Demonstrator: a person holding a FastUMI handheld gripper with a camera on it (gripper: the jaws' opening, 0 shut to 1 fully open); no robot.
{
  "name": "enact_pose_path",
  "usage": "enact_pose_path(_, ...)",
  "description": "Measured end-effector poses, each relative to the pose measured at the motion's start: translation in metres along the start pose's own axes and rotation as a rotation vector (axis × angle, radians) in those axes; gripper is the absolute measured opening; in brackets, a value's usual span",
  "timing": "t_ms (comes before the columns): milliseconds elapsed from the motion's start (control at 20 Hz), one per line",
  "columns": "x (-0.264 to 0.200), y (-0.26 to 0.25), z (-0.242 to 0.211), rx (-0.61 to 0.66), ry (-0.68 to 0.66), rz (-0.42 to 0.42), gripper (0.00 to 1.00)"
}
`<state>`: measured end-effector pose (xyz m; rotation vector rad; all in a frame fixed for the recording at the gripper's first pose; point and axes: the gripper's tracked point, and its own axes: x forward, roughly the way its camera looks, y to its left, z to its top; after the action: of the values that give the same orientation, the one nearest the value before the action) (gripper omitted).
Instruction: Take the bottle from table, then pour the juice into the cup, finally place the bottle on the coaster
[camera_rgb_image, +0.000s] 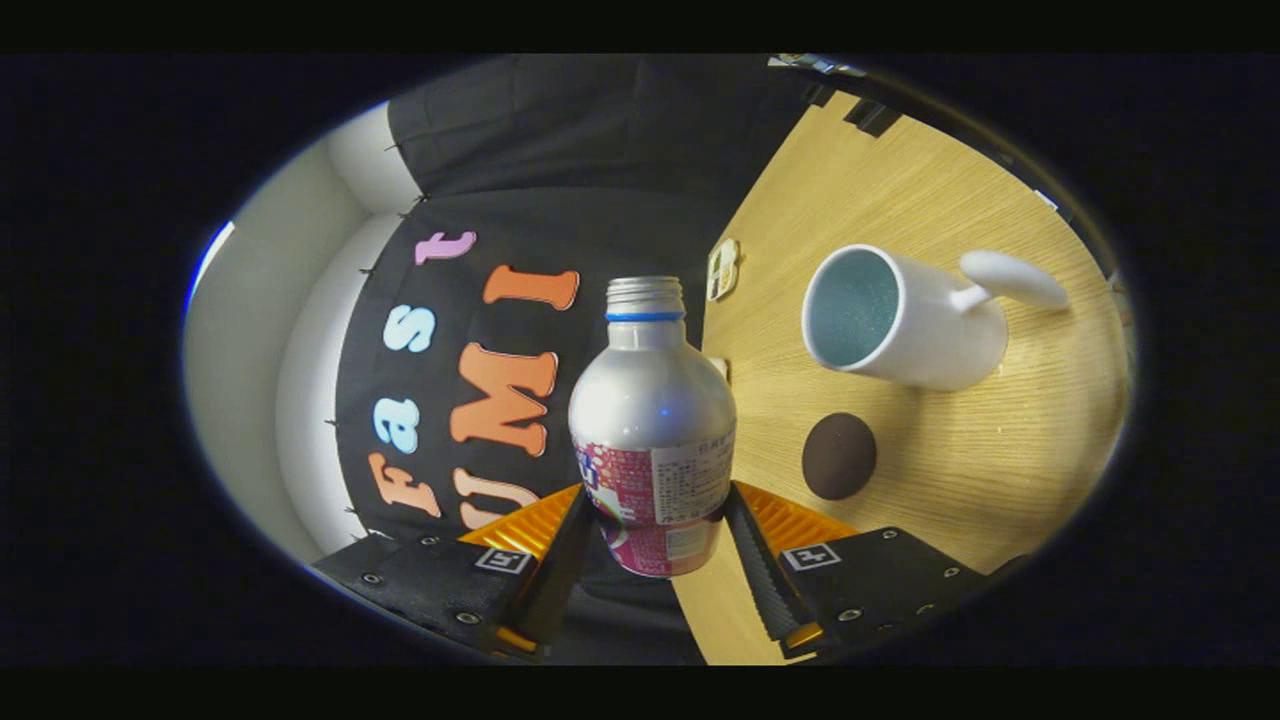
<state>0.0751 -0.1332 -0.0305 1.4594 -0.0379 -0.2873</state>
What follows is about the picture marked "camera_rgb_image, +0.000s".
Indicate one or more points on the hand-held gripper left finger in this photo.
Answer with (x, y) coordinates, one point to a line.
(565, 580)

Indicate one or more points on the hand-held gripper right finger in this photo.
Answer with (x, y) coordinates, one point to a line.
(765, 580)

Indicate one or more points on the dark round coaster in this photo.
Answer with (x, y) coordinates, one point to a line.
(838, 456)

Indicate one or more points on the silver juice bottle red label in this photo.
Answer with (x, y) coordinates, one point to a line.
(650, 400)

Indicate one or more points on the white cup blue inside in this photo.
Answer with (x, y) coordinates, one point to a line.
(935, 335)

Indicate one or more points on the wooden table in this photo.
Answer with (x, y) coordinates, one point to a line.
(1000, 450)

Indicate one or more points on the white divided snack tray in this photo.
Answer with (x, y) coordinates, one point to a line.
(722, 270)

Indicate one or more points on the black backdrop cloth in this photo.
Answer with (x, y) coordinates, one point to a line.
(480, 200)

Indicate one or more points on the black table clamp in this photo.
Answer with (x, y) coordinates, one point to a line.
(820, 95)
(872, 117)

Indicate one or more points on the cluttered side shelf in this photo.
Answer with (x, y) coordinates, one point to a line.
(815, 64)

